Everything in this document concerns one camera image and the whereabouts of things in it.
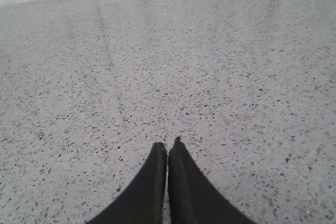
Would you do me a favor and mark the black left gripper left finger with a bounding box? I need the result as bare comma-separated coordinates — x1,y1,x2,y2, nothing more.
89,142,167,223

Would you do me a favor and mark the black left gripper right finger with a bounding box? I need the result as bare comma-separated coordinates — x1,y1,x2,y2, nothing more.
168,137,253,223

